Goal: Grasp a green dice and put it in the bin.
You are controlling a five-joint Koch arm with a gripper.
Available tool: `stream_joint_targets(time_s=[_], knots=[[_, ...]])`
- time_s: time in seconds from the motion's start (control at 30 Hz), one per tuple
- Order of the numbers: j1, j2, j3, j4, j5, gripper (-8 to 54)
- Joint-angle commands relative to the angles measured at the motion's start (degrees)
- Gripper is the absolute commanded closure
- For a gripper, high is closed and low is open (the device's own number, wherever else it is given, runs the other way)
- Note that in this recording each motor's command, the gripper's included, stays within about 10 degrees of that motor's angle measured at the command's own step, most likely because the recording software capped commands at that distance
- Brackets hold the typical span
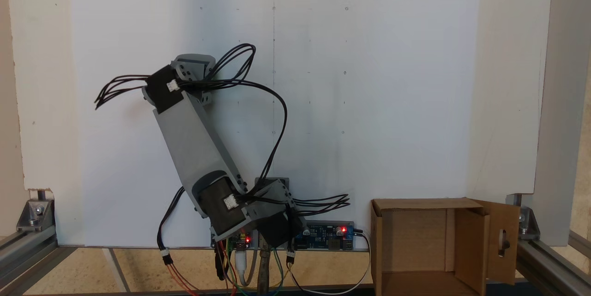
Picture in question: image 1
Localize black motor controller board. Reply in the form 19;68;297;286
212;230;254;248

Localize thin white wire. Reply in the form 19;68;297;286
294;230;372;296

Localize brown cardboard box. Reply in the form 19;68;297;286
370;198;521;296

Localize metal corner bracket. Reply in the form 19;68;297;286
17;198;55;233
518;207;541;241

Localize green jumper wire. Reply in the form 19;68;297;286
225;240;284;296

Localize red and orange wires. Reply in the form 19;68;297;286
167;261;200;296

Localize white paper sheet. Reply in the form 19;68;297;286
69;0;276;247
272;0;482;247

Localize aluminium frame rail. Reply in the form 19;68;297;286
0;229;77;296
516;229;591;296

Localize black plug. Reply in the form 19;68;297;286
214;252;228;282

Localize aluminium frame post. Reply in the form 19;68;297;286
536;0;591;247

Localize black servo cable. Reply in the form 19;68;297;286
291;193;350;217
178;43;288;181
95;74;153;110

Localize blue power circuit board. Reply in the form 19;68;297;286
295;223;355;251

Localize long black power cable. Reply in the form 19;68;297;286
157;187;186;265

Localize white USB plug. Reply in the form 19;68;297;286
235;249;251;284

